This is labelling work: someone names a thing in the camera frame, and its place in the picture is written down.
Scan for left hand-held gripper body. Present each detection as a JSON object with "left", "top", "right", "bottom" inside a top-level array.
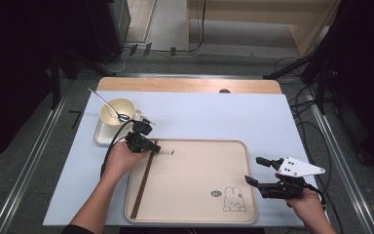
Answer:
[{"left": 124, "top": 111, "right": 156, "bottom": 154}]

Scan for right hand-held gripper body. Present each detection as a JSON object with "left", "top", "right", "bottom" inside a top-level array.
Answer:
[{"left": 259, "top": 156, "right": 326, "bottom": 201}]

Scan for small cream square plate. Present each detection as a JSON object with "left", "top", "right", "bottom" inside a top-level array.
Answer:
[{"left": 93, "top": 109, "right": 143, "bottom": 146}]

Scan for cream bowl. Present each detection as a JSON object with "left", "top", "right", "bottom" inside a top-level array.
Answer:
[{"left": 98, "top": 97, "right": 136, "bottom": 127}]

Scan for metal spoon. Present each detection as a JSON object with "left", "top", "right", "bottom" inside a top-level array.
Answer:
[{"left": 88, "top": 87, "right": 131, "bottom": 124}]

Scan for large beige rabbit print tray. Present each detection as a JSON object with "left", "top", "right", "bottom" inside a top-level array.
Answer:
[{"left": 124, "top": 138, "right": 258, "bottom": 225}]

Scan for person's right hand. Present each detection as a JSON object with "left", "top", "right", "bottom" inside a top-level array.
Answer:
[{"left": 274, "top": 174, "right": 326, "bottom": 217}]

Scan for person's left hand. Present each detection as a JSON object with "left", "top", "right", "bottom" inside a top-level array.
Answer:
[{"left": 100, "top": 140, "right": 151, "bottom": 183}]

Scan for pale blue table mat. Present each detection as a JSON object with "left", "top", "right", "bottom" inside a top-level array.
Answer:
[{"left": 42, "top": 91, "right": 330, "bottom": 227}]

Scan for black tripod leg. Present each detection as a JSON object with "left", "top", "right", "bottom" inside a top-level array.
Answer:
[{"left": 262, "top": 57, "right": 314, "bottom": 81}]

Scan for black sleeve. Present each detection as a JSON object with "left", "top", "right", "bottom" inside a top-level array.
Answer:
[{"left": 60, "top": 223, "right": 95, "bottom": 234}]

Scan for dark cabinet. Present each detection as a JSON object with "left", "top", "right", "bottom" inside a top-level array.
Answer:
[{"left": 86, "top": 0, "right": 131, "bottom": 64}]

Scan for light wooden cabinet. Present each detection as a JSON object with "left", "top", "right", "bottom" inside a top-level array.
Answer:
[{"left": 187, "top": 0, "right": 342, "bottom": 59}]

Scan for left hand-held gripper black cable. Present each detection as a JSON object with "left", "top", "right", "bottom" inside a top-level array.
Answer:
[{"left": 99, "top": 118, "right": 138, "bottom": 179}]

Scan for hand-held gripper black cable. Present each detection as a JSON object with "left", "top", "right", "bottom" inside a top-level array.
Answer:
[
  {"left": 304, "top": 182, "right": 327, "bottom": 207},
  {"left": 99, "top": 118, "right": 138, "bottom": 179}
]

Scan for right hand-held gripper black cable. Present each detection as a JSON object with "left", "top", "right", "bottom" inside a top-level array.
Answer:
[{"left": 304, "top": 182, "right": 327, "bottom": 207}]

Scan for black floor cables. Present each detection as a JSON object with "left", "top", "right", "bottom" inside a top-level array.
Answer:
[{"left": 273, "top": 57, "right": 345, "bottom": 234}]

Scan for metal floor rail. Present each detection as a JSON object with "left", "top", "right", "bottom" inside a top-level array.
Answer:
[
  {"left": 306, "top": 94, "right": 374, "bottom": 234},
  {"left": 0, "top": 92, "right": 71, "bottom": 234}
]

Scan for white floor cable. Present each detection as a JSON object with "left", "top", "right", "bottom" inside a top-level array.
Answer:
[{"left": 109, "top": 48, "right": 127, "bottom": 74}]

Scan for black hanging cable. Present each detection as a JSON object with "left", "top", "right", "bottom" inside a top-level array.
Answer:
[{"left": 176, "top": 0, "right": 207, "bottom": 54}]

